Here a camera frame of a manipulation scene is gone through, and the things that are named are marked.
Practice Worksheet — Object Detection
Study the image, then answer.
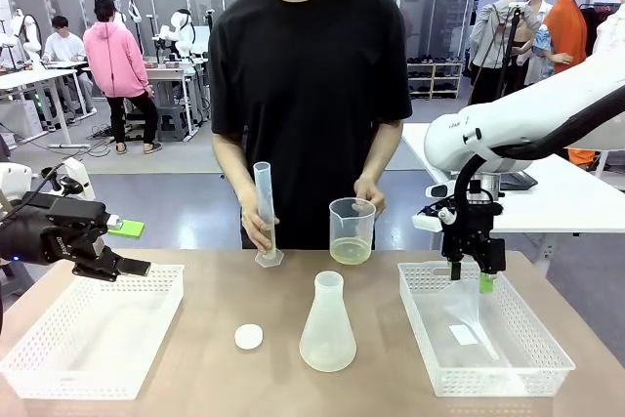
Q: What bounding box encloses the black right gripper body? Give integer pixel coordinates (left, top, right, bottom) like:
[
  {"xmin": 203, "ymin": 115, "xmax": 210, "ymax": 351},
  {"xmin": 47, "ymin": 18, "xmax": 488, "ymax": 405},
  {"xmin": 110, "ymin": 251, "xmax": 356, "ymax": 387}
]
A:
[{"xmin": 441, "ymin": 200, "xmax": 505, "ymax": 263}]

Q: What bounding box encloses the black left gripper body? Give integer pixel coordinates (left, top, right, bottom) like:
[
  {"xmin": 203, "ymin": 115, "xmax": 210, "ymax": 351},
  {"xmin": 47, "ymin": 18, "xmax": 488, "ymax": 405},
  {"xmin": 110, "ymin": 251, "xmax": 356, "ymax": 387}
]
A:
[{"xmin": 0, "ymin": 191, "xmax": 104, "ymax": 265}]

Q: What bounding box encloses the clear plastic funnel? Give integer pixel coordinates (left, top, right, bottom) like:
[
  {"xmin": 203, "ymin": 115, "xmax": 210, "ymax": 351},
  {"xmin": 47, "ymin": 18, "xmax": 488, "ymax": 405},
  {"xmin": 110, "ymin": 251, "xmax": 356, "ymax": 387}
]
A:
[{"xmin": 436, "ymin": 277, "xmax": 502, "ymax": 365}]

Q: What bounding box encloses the clear plastic beaker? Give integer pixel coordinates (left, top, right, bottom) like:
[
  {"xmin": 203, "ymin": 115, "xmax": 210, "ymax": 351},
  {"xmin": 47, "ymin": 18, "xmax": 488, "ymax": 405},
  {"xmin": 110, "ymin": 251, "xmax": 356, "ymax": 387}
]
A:
[{"xmin": 328, "ymin": 196, "xmax": 378, "ymax": 267}]

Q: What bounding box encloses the white perforated plastic basket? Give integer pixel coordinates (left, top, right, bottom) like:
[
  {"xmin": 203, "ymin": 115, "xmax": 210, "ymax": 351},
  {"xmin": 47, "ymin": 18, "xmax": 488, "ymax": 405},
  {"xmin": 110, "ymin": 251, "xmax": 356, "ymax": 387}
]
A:
[
  {"xmin": 0, "ymin": 263, "xmax": 186, "ymax": 401},
  {"xmin": 396, "ymin": 260, "xmax": 577, "ymax": 398}
]

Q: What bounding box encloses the translucent plastic Erlenmeyer flask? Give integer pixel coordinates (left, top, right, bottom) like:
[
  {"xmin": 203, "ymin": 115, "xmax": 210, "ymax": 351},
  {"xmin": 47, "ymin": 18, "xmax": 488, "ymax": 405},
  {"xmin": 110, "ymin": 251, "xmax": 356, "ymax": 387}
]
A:
[{"xmin": 298, "ymin": 271, "xmax": 358, "ymax": 373}]

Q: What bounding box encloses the white round flask cap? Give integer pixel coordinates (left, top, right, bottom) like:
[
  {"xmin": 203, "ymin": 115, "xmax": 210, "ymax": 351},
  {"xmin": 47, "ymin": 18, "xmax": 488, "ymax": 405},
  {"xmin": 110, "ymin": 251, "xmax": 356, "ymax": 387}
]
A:
[{"xmin": 233, "ymin": 322, "xmax": 265, "ymax": 352}]

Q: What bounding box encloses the clear plastic graduated cylinder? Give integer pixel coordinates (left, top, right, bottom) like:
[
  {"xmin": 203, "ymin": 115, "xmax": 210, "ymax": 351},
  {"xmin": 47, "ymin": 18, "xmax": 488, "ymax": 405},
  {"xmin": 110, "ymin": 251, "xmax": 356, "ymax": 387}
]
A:
[{"xmin": 253, "ymin": 160, "xmax": 286, "ymax": 269}]

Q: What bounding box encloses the person's right forearm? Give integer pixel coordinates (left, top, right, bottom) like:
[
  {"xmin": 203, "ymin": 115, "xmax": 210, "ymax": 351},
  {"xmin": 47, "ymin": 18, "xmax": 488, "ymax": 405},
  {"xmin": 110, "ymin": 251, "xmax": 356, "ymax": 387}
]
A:
[{"xmin": 211, "ymin": 132, "xmax": 261, "ymax": 209}]

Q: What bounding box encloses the person's left forearm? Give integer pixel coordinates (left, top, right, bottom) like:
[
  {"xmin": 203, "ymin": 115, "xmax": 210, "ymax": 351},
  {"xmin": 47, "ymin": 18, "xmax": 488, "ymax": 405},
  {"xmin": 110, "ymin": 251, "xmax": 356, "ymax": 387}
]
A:
[{"xmin": 358, "ymin": 118, "xmax": 404, "ymax": 188}]

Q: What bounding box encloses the person's left hand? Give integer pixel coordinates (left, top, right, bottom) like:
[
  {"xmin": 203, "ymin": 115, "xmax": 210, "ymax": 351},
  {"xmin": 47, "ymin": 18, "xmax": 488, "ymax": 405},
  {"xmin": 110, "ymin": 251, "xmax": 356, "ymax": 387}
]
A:
[{"xmin": 353, "ymin": 177, "xmax": 388, "ymax": 220}]

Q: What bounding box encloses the person's right hand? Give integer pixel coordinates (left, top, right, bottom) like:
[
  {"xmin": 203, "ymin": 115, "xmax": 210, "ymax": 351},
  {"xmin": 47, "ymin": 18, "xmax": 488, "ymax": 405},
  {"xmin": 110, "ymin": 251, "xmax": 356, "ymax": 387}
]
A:
[{"xmin": 240, "ymin": 189, "xmax": 281, "ymax": 256}]

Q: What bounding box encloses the black tray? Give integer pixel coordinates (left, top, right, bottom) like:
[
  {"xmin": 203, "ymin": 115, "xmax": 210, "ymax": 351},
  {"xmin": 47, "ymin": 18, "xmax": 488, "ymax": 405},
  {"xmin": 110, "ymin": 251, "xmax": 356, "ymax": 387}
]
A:
[{"xmin": 491, "ymin": 170, "xmax": 539, "ymax": 192}]

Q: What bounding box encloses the white paper label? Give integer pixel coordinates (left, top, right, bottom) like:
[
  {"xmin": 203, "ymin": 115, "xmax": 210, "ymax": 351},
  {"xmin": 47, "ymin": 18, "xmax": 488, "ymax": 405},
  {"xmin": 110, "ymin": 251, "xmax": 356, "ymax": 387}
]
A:
[{"xmin": 448, "ymin": 323, "xmax": 480, "ymax": 347}]

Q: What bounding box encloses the white side table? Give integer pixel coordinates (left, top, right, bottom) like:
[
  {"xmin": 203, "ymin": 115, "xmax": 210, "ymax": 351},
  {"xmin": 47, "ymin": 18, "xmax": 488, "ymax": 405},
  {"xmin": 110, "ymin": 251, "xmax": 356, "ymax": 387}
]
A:
[{"xmin": 400, "ymin": 122, "xmax": 625, "ymax": 282}]

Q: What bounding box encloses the grey plastic step stool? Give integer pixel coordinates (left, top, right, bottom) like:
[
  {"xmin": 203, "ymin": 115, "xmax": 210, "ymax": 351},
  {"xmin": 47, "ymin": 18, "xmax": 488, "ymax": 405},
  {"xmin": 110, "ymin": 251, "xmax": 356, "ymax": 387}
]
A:
[{"xmin": 154, "ymin": 104, "xmax": 190, "ymax": 144}]

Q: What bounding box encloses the white long work table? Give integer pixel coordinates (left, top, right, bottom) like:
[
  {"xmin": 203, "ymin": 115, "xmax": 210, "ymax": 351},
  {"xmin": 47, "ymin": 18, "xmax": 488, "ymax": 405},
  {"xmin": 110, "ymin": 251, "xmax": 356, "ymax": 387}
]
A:
[{"xmin": 0, "ymin": 66, "xmax": 93, "ymax": 150}]

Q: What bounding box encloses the wooden shoe rack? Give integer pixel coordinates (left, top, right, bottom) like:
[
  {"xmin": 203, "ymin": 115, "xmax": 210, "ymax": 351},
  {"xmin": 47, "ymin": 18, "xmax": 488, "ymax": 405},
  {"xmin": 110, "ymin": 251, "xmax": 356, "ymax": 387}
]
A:
[{"xmin": 405, "ymin": 59, "xmax": 466, "ymax": 102}]

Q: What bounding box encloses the person in pink hoodie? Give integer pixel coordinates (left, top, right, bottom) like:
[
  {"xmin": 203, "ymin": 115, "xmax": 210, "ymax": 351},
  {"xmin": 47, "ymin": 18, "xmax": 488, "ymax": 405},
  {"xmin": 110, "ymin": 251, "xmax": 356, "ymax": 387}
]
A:
[{"xmin": 82, "ymin": 0, "xmax": 164, "ymax": 156}]

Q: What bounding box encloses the seated person in white shirt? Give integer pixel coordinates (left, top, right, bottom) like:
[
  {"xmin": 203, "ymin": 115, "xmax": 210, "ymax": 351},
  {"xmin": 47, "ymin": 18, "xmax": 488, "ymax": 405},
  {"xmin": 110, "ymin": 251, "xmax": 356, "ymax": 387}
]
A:
[{"xmin": 41, "ymin": 15, "xmax": 98, "ymax": 116}]

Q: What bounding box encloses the grey robot work table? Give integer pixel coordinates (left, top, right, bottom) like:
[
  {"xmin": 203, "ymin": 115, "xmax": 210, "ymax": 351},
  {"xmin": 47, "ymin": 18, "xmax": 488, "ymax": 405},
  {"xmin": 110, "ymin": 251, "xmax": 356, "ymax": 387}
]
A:
[{"xmin": 145, "ymin": 61, "xmax": 209, "ymax": 141}]

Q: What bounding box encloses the black tripod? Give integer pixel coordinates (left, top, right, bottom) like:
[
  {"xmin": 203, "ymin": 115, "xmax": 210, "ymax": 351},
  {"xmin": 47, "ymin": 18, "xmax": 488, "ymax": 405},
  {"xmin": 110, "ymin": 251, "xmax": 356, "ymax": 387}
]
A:
[{"xmin": 486, "ymin": 1, "xmax": 524, "ymax": 106}]

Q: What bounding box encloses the mannequin in floral dress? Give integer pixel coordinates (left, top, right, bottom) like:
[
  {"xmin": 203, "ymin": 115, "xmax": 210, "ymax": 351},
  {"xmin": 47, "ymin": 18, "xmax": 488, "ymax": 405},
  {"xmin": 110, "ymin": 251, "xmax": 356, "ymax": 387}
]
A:
[{"xmin": 523, "ymin": 0, "xmax": 558, "ymax": 87}]

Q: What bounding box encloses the mannequin in orange coat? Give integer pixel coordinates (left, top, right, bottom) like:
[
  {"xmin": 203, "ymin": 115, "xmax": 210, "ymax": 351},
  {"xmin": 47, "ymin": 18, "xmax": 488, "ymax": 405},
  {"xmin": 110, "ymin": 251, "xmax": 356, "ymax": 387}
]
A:
[{"xmin": 540, "ymin": 0, "xmax": 596, "ymax": 77}]

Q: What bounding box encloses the person in black t-shirt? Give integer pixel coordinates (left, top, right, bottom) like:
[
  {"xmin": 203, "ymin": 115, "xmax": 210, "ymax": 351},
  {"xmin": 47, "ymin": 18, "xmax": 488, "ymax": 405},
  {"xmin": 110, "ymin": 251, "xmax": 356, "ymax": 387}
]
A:
[{"xmin": 207, "ymin": 0, "xmax": 414, "ymax": 251}]

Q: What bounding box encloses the mannequin in orange trousers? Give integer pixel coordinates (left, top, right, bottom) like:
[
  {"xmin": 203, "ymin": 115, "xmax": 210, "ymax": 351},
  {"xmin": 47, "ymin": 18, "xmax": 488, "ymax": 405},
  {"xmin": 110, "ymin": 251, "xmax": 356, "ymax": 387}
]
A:
[{"xmin": 567, "ymin": 3, "xmax": 625, "ymax": 175}]

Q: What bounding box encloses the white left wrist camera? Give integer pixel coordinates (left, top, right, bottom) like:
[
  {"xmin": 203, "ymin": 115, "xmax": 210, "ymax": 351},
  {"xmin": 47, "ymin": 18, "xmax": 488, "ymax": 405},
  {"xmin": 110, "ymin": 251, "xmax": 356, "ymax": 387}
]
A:
[{"xmin": 59, "ymin": 156, "xmax": 98, "ymax": 202}]

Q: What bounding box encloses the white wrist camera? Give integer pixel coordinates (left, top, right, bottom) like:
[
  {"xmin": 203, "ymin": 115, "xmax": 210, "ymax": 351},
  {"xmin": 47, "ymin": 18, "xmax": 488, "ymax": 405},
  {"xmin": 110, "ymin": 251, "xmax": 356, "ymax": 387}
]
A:
[
  {"xmin": 59, "ymin": 156, "xmax": 98, "ymax": 202},
  {"xmin": 411, "ymin": 181, "xmax": 459, "ymax": 234}
]

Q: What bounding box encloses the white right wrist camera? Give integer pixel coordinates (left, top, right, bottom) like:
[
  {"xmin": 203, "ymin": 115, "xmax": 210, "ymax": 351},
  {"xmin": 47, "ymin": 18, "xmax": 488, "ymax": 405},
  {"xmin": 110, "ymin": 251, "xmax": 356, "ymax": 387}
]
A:
[{"xmin": 411, "ymin": 181, "xmax": 459, "ymax": 234}]

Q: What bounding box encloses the black sleeved cable bundle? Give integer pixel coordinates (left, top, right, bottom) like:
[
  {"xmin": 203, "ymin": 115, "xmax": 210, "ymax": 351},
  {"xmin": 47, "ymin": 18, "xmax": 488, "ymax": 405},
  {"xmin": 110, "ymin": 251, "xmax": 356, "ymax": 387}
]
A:
[{"xmin": 452, "ymin": 107, "xmax": 625, "ymax": 224}]

